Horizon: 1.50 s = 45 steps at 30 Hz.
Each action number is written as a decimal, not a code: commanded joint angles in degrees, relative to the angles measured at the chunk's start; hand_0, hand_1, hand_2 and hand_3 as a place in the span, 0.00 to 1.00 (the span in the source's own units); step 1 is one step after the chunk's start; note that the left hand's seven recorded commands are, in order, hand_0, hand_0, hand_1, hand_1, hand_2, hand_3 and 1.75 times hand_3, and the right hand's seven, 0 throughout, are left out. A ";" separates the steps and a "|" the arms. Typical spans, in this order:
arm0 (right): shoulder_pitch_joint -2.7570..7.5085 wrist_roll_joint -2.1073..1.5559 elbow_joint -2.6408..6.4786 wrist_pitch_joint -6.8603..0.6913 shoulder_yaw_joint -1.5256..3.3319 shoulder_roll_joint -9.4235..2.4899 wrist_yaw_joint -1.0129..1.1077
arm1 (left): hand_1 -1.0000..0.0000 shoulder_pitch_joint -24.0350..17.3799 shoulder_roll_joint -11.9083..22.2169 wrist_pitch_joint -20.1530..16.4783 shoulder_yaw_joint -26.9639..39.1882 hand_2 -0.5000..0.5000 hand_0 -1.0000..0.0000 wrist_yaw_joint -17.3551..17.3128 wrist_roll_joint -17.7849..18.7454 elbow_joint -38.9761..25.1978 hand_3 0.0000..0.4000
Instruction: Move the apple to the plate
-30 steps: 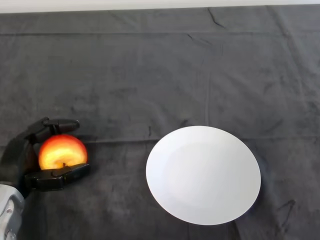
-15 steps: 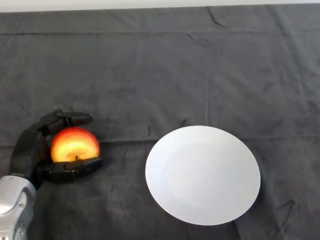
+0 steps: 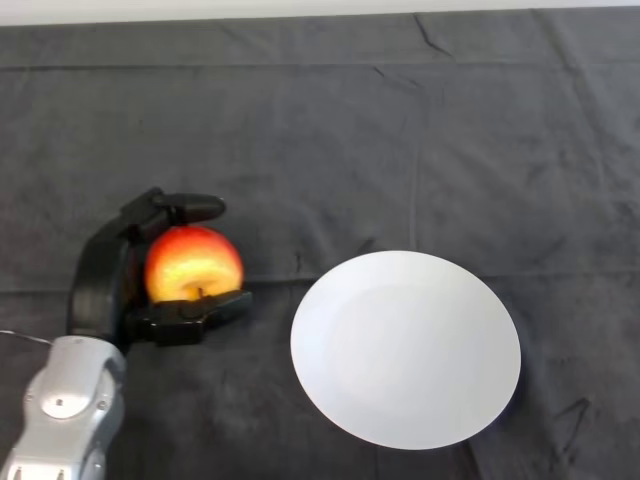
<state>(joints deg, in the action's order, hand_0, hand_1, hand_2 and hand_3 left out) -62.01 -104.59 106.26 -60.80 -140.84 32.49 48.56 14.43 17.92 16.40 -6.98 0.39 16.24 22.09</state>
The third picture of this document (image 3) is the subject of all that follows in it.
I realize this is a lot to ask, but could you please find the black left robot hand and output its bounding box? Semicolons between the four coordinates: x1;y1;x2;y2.
66;187;254;357

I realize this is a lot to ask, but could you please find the red yellow apple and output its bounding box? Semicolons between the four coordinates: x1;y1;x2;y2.
144;225;246;304

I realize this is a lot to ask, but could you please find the white round plate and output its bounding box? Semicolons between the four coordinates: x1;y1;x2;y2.
290;250;522;451

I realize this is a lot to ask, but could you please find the thin wrist cable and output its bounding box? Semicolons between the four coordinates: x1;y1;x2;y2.
0;330;54;346

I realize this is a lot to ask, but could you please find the black cloth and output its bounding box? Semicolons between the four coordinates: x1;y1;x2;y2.
0;7;640;480

